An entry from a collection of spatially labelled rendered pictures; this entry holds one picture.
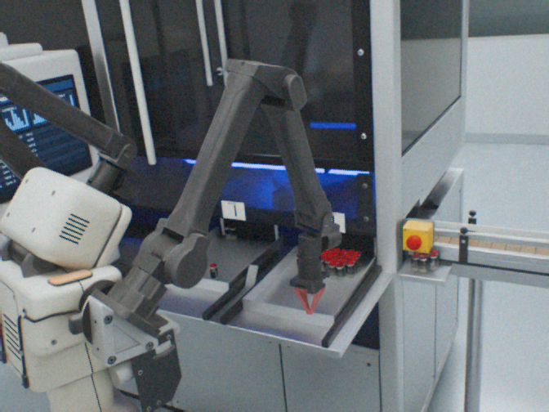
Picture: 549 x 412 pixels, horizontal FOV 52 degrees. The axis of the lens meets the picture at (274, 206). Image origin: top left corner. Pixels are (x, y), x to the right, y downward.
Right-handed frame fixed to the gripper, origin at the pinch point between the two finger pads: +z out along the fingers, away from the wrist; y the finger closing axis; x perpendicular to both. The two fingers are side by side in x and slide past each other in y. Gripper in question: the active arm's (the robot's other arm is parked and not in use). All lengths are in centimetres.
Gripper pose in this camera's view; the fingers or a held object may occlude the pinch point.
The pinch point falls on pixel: (309, 311)
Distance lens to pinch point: 142.1
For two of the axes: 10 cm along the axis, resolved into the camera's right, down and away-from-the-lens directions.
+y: 4.7, -1.9, 8.7
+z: 0.1, 9.8, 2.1
